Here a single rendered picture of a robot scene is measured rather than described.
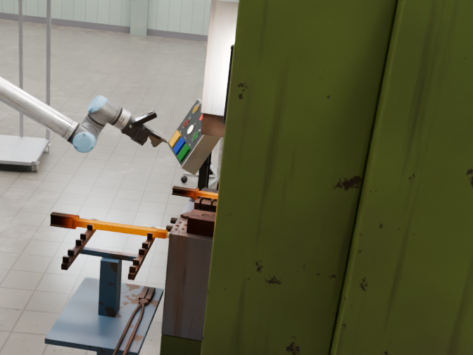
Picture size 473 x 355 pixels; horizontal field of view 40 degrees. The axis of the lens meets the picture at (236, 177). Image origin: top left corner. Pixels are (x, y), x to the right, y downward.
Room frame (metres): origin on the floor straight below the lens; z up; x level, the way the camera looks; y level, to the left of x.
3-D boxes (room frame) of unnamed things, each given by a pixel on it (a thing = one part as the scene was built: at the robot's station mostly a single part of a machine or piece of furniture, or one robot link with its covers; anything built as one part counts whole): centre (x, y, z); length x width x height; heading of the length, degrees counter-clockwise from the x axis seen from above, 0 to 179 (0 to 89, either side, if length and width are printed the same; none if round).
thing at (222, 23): (2.36, -0.06, 1.56); 0.42 x 0.39 x 0.40; 84
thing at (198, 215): (2.24, 0.10, 0.95); 0.12 x 0.09 x 0.07; 84
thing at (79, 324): (1.91, 0.38, 0.72); 0.40 x 0.30 x 0.02; 177
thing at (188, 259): (2.34, -0.07, 0.69); 0.56 x 0.38 x 0.45; 84
